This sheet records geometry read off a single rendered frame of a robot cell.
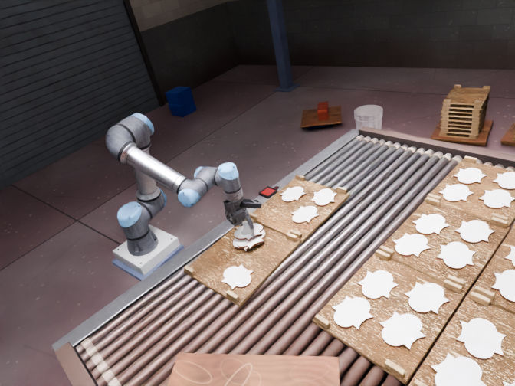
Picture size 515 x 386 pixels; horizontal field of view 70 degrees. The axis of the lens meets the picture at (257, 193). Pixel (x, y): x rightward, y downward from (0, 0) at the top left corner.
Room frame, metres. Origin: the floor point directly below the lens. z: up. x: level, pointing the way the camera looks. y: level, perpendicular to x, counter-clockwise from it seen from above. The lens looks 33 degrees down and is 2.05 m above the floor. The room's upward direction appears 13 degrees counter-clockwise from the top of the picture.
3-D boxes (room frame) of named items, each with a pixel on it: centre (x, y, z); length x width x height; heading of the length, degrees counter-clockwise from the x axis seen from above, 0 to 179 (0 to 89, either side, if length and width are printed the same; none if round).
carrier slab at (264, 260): (1.24, 0.13, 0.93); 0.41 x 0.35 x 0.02; 132
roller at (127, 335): (1.46, -0.03, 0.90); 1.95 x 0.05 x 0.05; 127
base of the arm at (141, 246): (1.49, 0.62, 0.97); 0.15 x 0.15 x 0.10
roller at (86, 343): (1.54, 0.03, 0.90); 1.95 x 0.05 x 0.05; 127
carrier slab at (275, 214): (1.51, -0.19, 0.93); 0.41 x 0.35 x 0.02; 131
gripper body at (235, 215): (1.31, 0.10, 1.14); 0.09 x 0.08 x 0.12; 116
